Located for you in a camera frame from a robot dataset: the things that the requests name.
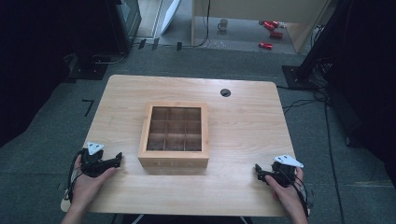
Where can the black stand base plate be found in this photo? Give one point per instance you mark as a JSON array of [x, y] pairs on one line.
[[88, 69]]

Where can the white board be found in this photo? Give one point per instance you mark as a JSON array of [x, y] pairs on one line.
[[170, 15]]

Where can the grey mug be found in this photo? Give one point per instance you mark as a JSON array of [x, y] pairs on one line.
[[222, 24]]

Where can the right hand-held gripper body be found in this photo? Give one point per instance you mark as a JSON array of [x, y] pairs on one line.
[[283, 175]]

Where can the black cabinet with glass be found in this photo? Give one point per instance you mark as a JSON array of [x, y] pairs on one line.
[[126, 25]]

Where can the light wooden shelf frame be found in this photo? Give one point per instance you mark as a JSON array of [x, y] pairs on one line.
[[249, 7]]

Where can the person's right hand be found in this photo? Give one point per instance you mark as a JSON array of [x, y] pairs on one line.
[[288, 199]]

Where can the black floor tape strip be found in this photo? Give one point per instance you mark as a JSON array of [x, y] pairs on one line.
[[155, 44], [142, 44]]

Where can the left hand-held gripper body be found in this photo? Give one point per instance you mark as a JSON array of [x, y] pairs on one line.
[[93, 163]]

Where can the person's left hand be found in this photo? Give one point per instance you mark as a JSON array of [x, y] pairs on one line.
[[87, 186]]

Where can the red can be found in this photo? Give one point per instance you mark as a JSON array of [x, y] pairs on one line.
[[265, 45], [275, 23], [267, 25], [276, 34]]

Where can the dark curtain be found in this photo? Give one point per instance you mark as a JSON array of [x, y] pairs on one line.
[[31, 62], [364, 77]]

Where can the wooden compartment tea box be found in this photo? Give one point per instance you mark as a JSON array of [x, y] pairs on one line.
[[174, 161]]

